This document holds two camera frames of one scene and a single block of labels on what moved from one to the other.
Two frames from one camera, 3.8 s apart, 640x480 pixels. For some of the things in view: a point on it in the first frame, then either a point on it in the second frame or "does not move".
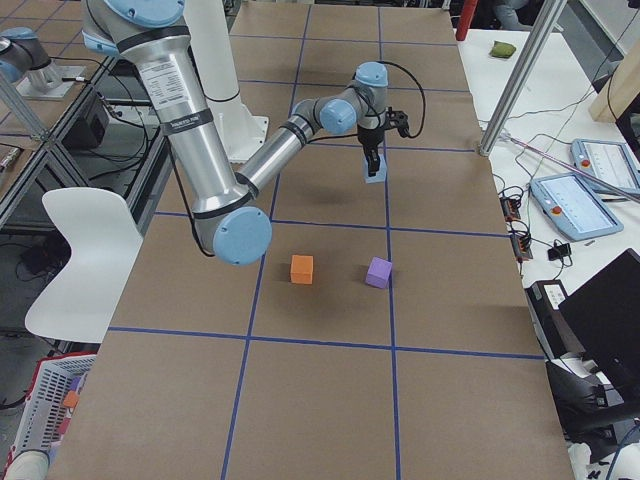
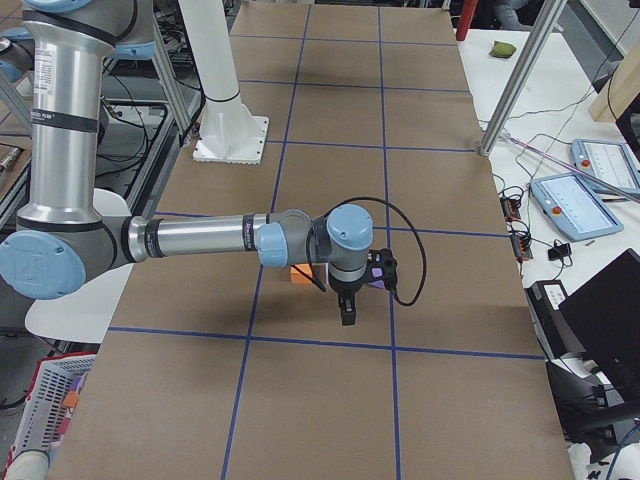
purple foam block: [379, 271] does not move
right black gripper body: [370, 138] → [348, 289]
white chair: [80, 304] does not move
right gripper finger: [373, 159] → [348, 311]
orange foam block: [301, 269] does not move
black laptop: [604, 318] does not move
